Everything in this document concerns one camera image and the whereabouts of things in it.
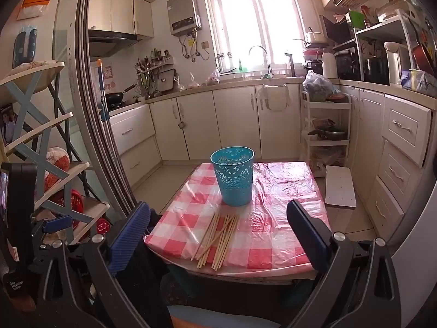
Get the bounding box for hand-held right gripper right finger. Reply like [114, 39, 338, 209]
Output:
[286, 199, 403, 328]

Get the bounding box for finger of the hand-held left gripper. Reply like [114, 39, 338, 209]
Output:
[30, 215, 74, 247]

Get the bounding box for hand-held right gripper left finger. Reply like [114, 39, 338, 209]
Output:
[36, 202, 171, 328]

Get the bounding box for bunch of bamboo chopsticks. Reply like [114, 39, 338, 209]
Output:
[190, 212, 240, 271]

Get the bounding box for blue plastic basket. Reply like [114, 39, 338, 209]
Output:
[210, 146, 256, 207]

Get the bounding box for red floral fabric item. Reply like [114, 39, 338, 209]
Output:
[51, 189, 85, 220]

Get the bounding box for red white checkered tablecloth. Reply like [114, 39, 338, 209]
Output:
[144, 162, 331, 276]

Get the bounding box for white step stool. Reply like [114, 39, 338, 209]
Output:
[324, 165, 357, 210]

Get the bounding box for red and white ball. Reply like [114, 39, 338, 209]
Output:
[44, 147, 71, 194]

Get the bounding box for photo poster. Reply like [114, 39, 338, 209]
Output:
[0, 103, 18, 146]

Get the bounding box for white storage cart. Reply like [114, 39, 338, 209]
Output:
[300, 90, 352, 178]

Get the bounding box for black wok with lid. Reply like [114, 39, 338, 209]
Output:
[307, 125, 348, 141]

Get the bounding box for cream drawer cabinet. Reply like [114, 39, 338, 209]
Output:
[341, 82, 437, 250]

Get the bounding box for white and blue wooden shelf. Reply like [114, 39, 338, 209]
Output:
[0, 61, 110, 247]

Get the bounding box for cream lower kitchen cabinets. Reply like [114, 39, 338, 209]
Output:
[106, 83, 306, 187]

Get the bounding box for black frying pan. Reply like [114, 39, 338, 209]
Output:
[105, 84, 137, 106]

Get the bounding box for white hanging plastic bag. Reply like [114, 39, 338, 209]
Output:
[255, 84, 292, 113]

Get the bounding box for floral cushion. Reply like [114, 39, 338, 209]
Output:
[7, 60, 59, 76]

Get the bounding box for plastic bag of vegetables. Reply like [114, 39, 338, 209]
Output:
[302, 69, 338, 103]

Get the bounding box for dark water tap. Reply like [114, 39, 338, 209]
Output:
[284, 52, 297, 78]

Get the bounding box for white thermos jug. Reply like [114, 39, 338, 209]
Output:
[321, 51, 338, 80]

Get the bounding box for black microwave oven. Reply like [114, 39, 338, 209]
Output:
[335, 51, 363, 81]

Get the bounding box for chrome sink faucet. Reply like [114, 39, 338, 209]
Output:
[248, 45, 273, 76]

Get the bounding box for black cooking pot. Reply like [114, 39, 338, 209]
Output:
[363, 55, 390, 85]

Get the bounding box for blue package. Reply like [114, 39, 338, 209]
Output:
[399, 69, 437, 92]

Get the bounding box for range hood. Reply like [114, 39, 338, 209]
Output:
[88, 29, 143, 57]

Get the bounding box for white electric kettle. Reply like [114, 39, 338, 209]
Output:
[383, 42, 410, 85]

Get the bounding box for red pan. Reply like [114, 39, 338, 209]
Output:
[411, 43, 437, 76]

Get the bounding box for white counter shelf rack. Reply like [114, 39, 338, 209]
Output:
[333, 8, 422, 86]

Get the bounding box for green box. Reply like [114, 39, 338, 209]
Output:
[346, 10, 366, 30]

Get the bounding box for kitchen window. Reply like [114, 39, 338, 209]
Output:
[203, 0, 307, 75]

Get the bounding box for grey gas water heater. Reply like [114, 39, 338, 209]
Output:
[167, 0, 203, 36]

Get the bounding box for broom with metal handle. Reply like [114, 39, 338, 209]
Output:
[96, 59, 121, 159]

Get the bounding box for red wall stickers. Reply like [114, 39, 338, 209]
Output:
[102, 66, 116, 92]

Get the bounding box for utensil wall rack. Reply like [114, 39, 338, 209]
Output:
[136, 48, 175, 99]

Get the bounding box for sliding door frame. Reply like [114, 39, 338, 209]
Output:
[66, 0, 139, 214]

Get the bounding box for cream upper wall cabinets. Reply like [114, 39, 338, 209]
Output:
[88, 0, 155, 39]

